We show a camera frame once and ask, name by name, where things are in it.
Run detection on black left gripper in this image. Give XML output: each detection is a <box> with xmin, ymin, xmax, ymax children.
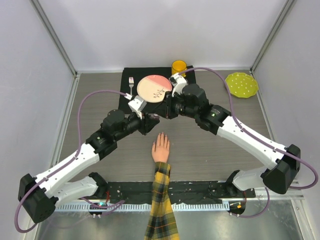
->
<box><xmin>114</xmin><ymin>110</ymin><xmax>160</xmax><ymax>142</ymax></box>

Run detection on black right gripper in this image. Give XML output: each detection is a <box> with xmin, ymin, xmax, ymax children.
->
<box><xmin>154</xmin><ymin>90</ymin><xmax>198</xmax><ymax>120</ymax></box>

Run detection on purple nail polish bottle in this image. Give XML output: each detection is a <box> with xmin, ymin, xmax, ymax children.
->
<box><xmin>152</xmin><ymin>114</ymin><xmax>160</xmax><ymax>120</ymax></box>

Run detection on yellow plaid sleeve forearm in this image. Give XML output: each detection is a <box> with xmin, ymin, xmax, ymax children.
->
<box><xmin>144</xmin><ymin>162</ymin><xmax>180</xmax><ymax>240</ymax></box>

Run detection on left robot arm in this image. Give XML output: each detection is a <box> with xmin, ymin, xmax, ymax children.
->
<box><xmin>18</xmin><ymin>109</ymin><xmax>160</xmax><ymax>224</ymax></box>

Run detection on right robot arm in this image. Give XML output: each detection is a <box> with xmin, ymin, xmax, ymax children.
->
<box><xmin>164</xmin><ymin>84</ymin><xmax>301</xmax><ymax>198</ymax></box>

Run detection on mannequin hand with painted nails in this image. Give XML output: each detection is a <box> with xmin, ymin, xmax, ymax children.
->
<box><xmin>151</xmin><ymin>132</ymin><xmax>170</xmax><ymax>163</ymax></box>

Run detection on pink cream plate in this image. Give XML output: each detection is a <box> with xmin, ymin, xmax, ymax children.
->
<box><xmin>136</xmin><ymin>75</ymin><xmax>172</xmax><ymax>103</ymax></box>

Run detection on yellow mug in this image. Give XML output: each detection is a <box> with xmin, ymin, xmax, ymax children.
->
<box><xmin>171</xmin><ymin>60</ymin><xmax>193</xmax><ymax>75</ymax></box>

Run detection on silver fork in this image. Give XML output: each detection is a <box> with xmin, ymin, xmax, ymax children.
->
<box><xmin>128</xmin><ymin>77</ymin><xmax>135</xmax><ymax>95</ymax></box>

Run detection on black placemat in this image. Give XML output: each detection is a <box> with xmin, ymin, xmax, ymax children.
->
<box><xmin>117</xmin><ymin>65</ymin><xmax>198</xmax><ymax>115</ymax></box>

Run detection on green polka dot plate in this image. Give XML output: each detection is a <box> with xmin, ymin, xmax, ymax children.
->
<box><xmin>225</xmin><ymin>72</ymin><xmax>259</xmax><ymax>99</ymax></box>

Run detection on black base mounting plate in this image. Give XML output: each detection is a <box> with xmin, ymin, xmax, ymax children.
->
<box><xmin>77</xmin><ymin>180</ymin><xmax>257</xmax><ymax>204</ymax></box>

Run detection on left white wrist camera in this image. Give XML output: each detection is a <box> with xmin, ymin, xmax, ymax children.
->
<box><xmin>128</xmin><ymin>95</ymin><xmax>147</xmax><ymax>119</ymax></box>

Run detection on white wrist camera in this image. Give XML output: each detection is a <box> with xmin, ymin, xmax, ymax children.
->
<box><xmin>128</xmin><ymin>95</ymin><xmax>147</xmax><ymax>119</ymax></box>
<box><xmin>169</xmin><ymin>73</ymin><xmax>188</xmax><ymax>97</ymax></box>

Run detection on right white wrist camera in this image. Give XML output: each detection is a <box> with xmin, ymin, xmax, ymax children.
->
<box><xmin>169</xmin><ymin>73</ymin><xmax>188</xmax><ymax>97</ymax></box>

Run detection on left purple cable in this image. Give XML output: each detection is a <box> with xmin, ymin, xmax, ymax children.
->
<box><xmin>14</xmin><ymin>90</ymin><xmax>133</xmax><ymax>234</ymax></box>

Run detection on purple cable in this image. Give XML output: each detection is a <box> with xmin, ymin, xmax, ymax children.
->
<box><xmin>14</xmin><ymin>90</ymin><xmax>133</xmax><ymax>234</ymax></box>
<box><xmin>174</xmin><ymin>66</ymin><xmax>317</xmax><ymax>218</ymax></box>

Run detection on white slotted cable duct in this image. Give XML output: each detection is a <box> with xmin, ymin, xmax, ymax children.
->
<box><xmin>55</xmin><ymin>201</ymin><xmax>230</xmax><ymax>213</ymax></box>

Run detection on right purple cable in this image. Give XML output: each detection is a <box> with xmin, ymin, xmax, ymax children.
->
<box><xmin>174</xmin><ymin>66</ymin><xmax>317</xmax><ymax>218</ymax></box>

